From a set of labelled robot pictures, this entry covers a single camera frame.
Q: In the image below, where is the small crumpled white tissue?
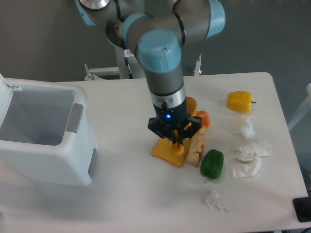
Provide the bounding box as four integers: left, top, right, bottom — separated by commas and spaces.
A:
203, 189, 228, 212

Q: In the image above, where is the yellow bell pepper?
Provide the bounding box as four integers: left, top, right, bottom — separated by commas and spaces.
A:
226, 91, 257, 114

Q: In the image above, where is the orange knotted bread roll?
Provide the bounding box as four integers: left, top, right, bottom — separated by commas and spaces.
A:
194, 110, 211, 133

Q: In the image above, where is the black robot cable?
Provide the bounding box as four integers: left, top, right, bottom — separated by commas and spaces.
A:
122, 38, 134, 79

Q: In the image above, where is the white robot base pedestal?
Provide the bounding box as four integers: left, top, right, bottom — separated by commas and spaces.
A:
104, 18, 146, 79

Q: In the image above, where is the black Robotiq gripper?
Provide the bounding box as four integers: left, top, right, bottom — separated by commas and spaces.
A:
148, 98, 202, 145

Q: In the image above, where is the crumpled white tissue upper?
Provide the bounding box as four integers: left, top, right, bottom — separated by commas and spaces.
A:
232, 116, 256, 140

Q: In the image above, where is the rectangular toasted bread piece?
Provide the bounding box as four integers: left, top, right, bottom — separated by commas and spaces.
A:
187, 133, 206, 165

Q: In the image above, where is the black device at edge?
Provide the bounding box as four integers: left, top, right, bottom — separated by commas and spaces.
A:
293, 197, 311, 222

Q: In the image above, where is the flat yellow bread slice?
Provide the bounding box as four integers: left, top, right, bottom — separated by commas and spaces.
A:
151, 138, 191, 167

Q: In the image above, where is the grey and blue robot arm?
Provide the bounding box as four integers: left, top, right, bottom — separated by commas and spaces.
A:
75, 0, 225, 144

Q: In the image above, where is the white metal base frame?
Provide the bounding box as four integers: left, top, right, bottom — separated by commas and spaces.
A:
84, 63, 120, 81

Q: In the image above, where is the green bell pepper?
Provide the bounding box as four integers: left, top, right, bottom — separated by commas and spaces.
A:
200, 149, 224, 180

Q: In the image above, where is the crumpled white tissue middle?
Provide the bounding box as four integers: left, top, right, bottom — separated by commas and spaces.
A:
232, 141, 274, 163

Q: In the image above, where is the long orange baguette bread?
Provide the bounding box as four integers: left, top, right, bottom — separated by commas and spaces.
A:
171, 97, 197, 156

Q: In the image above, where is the crumpled white tissue lower right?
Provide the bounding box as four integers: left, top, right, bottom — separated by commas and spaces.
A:
231, 157, 261, 178

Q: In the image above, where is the white open trash bin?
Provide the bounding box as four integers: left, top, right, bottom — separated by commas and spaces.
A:
0, 78, 99, 186

